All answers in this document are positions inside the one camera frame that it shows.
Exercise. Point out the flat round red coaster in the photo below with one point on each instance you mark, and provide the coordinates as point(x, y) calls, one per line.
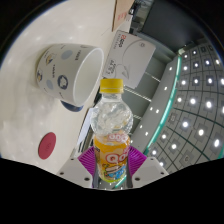
point(47, 146)

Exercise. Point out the yellow-capped clear drink bottle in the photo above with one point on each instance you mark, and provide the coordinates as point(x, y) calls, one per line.
point(112, 156)

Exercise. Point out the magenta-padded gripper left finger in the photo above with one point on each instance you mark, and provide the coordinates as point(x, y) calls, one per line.
point(74, 170)

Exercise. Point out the white printed cardboard box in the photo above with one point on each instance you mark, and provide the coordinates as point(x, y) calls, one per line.
point(130, 56)

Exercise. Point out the ceiling lights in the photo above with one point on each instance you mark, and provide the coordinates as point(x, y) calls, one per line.
point(193, 101)

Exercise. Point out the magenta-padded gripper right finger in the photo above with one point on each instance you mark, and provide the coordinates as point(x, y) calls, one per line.
point(150, 170)

